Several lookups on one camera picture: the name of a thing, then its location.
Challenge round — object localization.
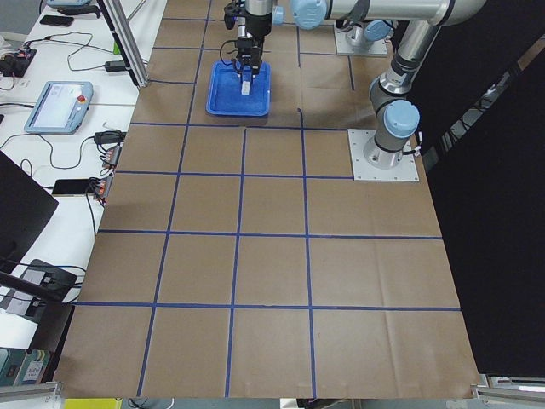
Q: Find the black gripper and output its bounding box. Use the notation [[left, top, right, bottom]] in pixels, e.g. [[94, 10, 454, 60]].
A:
[[232, 37, 263, 80]]

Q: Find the white block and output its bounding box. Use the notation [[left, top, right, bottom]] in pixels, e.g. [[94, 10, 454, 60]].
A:
[[241, 81, 251, 95]]

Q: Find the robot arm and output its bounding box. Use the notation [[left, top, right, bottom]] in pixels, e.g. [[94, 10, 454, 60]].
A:
[[290, 1, 485, 170], [224, 0, 284, 83]]

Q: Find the blue plastic tray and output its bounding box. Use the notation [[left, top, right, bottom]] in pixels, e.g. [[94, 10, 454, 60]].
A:
[[206, 60, 271, 117]]

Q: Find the black phone on desk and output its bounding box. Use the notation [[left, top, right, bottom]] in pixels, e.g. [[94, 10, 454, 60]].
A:
[[51, 179, 92, 197]]

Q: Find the black monitor with stand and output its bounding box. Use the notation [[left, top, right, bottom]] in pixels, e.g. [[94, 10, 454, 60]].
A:
[[1, 154, 77, 302]]

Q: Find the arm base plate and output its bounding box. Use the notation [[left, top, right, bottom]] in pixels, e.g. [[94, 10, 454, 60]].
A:
[[347, 129, 420, 182], [334, 20, 392, 58]]

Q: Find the aluminium frame post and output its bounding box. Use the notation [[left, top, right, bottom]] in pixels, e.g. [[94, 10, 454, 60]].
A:
[[97, 0, 149, 89]]

